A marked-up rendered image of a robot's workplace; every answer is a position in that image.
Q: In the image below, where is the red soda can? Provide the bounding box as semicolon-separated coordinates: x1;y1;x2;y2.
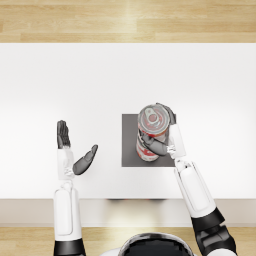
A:
136;102;172;145
135;137;168;163

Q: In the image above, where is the dark grey square mat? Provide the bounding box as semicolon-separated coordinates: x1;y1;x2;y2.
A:
121;113;178;168

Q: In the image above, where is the dark round robot body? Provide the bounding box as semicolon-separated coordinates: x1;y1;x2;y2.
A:
99;231;202;256

